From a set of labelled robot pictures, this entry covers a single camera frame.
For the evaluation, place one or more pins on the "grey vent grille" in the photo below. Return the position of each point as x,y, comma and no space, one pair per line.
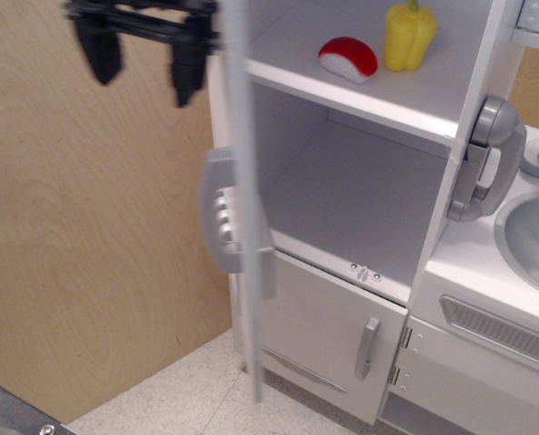
512,335

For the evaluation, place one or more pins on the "white toy counter unit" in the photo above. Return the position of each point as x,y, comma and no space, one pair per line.
445,384

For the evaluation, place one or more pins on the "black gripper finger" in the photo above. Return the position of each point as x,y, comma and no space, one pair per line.
189,61
101,54

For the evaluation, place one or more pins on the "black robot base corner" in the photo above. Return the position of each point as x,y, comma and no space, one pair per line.
20,417

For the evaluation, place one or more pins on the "white toy fridge cabinet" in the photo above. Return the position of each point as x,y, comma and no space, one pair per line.
365,172

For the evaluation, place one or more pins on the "yellow toy bell pepper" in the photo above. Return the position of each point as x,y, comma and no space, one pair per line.
409,30

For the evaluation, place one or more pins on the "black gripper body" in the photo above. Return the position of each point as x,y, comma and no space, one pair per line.
126,17

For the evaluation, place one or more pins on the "white fridge door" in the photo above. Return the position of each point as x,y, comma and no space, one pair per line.
233,121

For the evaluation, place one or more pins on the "red white toy sushi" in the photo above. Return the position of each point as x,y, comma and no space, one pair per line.
349,58

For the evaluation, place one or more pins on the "white upper shelf box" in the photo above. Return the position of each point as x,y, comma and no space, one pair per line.
526,30

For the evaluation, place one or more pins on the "brass lower hinge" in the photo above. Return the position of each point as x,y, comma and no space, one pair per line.
406,337

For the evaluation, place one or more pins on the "grey toy wall phone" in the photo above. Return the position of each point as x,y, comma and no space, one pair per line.
491,161

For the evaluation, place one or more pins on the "grey toy sink basin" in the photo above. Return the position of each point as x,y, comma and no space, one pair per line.
517,236

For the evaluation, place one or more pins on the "grey lower door handle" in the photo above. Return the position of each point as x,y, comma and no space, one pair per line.
363,363

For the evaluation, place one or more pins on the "grey ice dispenser panel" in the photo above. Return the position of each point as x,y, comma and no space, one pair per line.
267,272

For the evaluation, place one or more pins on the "white lower freezer door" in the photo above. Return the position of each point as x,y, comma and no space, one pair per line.
312,329

